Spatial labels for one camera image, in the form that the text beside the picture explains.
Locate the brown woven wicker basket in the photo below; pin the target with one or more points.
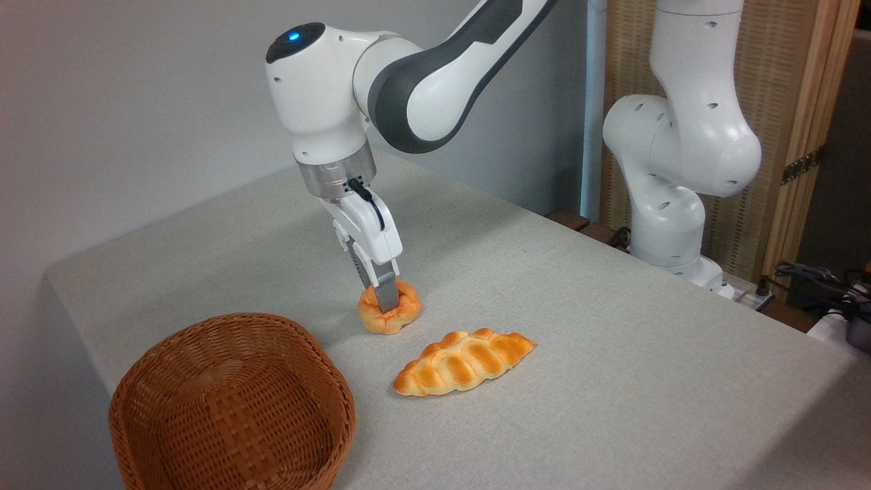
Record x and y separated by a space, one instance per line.
231 408

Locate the long braided bread loaf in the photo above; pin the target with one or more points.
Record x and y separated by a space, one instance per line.
463 364

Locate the grey tablecloth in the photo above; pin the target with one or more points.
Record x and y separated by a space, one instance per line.
612 381

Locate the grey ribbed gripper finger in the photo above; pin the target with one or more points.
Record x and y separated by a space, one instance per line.
388 289
360 269

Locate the round orange bread roll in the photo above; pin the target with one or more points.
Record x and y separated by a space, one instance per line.
408 306

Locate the white vertical pipe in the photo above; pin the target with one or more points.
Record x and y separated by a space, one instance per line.
593 102

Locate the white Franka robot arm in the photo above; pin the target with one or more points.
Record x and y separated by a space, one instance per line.
422 88

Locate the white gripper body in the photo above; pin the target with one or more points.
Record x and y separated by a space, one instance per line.
371 235

